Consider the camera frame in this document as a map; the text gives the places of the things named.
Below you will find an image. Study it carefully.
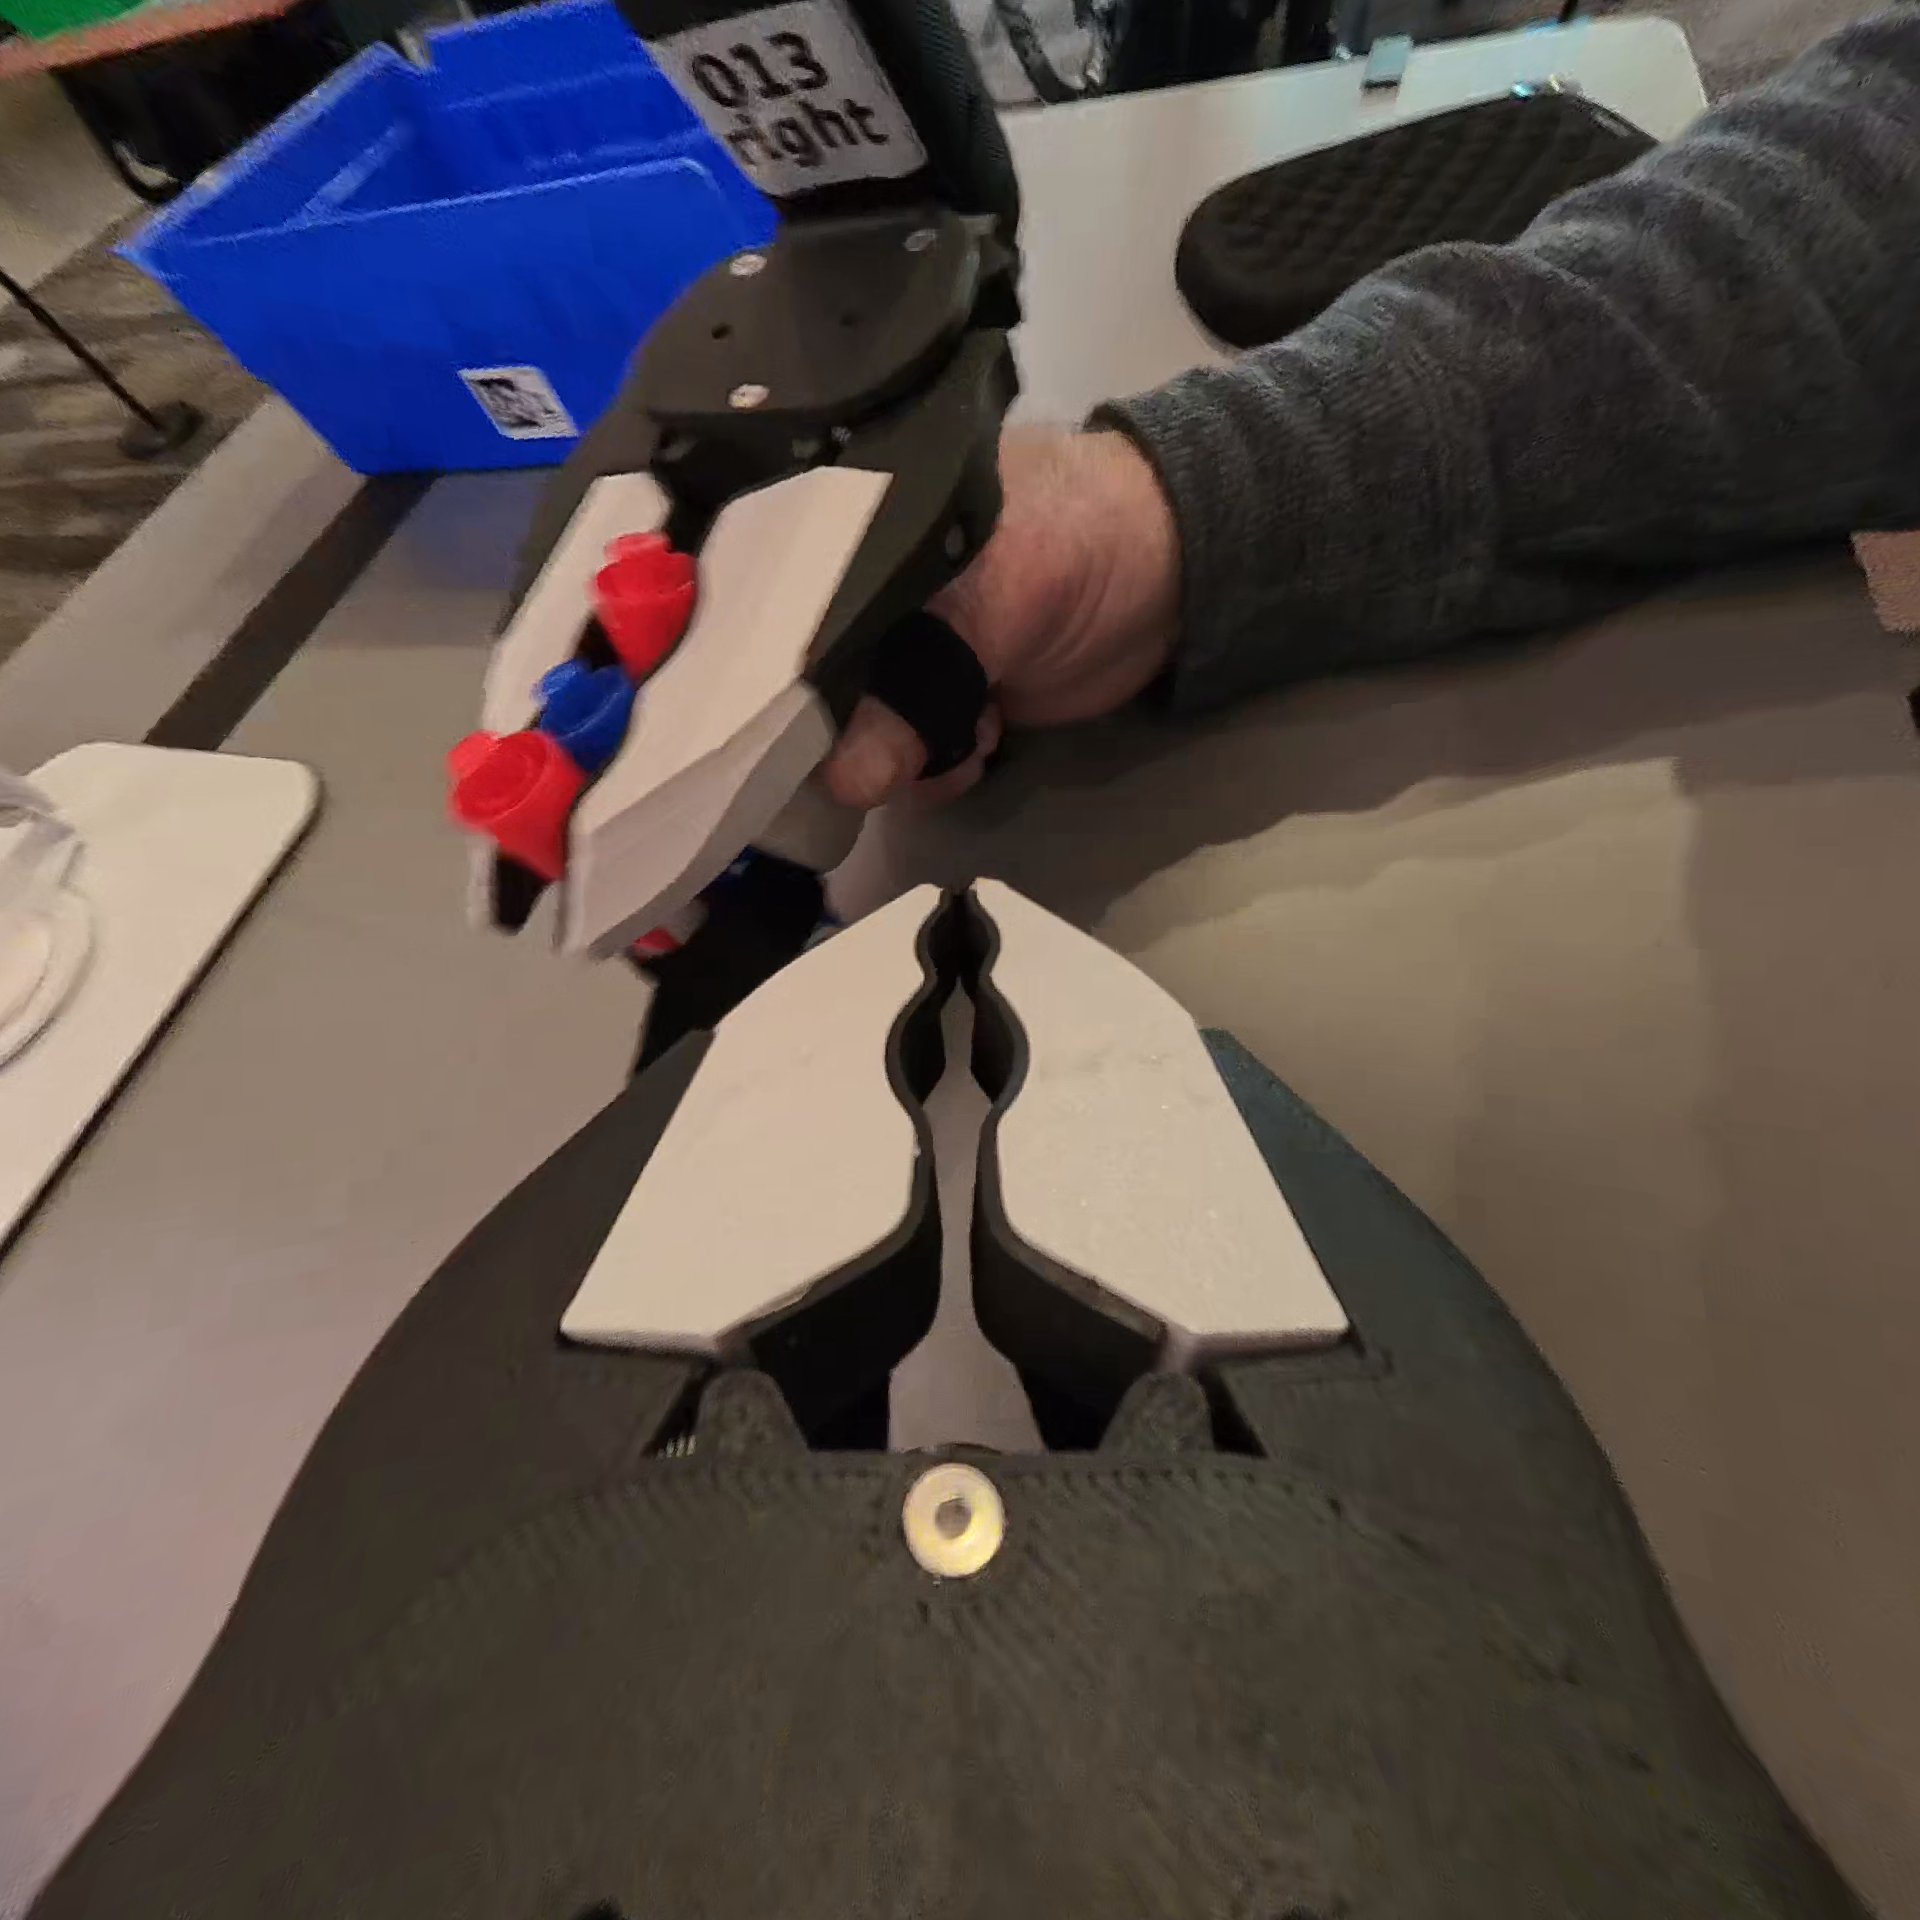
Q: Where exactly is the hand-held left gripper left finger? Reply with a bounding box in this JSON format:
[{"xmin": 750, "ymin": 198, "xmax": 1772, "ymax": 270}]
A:
[{"xmin": 561, "ymin": 882, "xmax": 965, "ymax": 1453}]

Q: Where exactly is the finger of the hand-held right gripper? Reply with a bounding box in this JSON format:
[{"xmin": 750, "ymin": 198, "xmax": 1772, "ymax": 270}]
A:
[
  {"xmin": 464, "ymin": 470, "xmax": 681, "ymax": 936},
  {"xmin": 557, "ymin": 465, "xmax": 896, "ymax": 963}
]

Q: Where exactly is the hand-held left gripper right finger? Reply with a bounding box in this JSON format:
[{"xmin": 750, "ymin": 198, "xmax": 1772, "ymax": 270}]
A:
[{"xmin": 960, "ymin": 881, "xmax": 1356, "ymax": 1453}]

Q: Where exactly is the blue plastic bin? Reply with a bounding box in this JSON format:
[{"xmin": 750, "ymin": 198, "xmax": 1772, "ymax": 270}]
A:
[{"xmin": 116, "ymin": 0, "xmax": 782, "ymax": 480}]

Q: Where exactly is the person's right forearm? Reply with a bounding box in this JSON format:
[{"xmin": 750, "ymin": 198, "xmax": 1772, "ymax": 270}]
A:
[{"xmin": 1089, "ymin": 16, "xmax": 1920, "ymax": 714}]

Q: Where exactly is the person's right hand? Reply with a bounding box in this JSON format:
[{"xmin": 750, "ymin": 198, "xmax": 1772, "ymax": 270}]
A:
[{"xmin": 822, "ymin": 420, "xmax": 1187, "ymax": 811}]

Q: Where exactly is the black stand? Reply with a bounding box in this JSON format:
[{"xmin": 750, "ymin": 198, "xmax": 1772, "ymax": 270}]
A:
[{"xmin": 0, "ymin": 270, "xmax": 204, "ymax": 460}]

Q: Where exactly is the dark bag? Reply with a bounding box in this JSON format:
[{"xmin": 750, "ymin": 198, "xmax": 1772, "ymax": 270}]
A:
[{"xmin": 960, "ymin": 0, "xmax": 1354, "ymax": 108}]

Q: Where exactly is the white mat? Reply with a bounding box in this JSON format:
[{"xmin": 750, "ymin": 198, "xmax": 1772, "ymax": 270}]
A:
[{"xmin": 0, "ymin": 742, "xmax": 321, "ymax": 1248}]

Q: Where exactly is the black textured pad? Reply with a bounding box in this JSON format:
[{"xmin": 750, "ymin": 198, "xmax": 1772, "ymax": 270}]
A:
[{"xmin": 1174, "ymin": 89, "xmax": 1660, "ymax": 349}]

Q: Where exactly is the clear glass container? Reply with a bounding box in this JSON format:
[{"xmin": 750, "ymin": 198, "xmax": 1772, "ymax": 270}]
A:
[{"xmin": 0, "ymin": 765, "xmax": 96, "ymax": 1067}]

